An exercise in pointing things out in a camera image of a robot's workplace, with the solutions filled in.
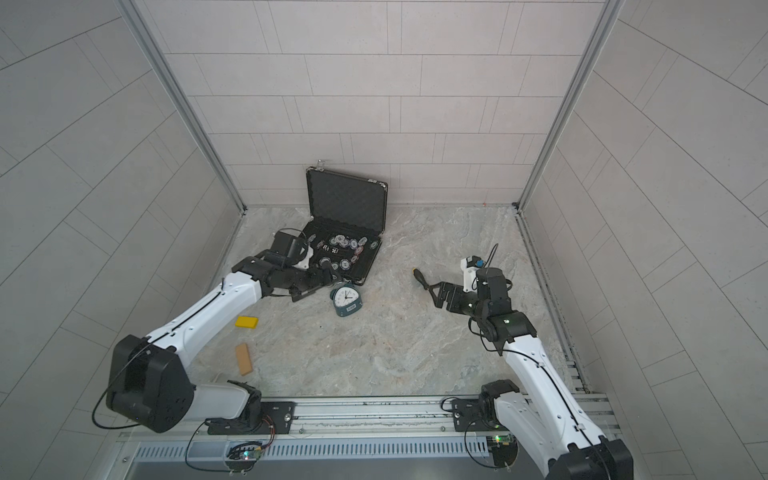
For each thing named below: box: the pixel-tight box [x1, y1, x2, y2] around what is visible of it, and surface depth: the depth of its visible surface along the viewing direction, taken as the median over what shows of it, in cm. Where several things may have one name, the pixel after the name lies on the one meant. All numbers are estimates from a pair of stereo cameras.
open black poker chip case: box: [305, 164, 388, 285], surface depth 103 cm
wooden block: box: [236, 343, 252, 376], surface depth 81 cm
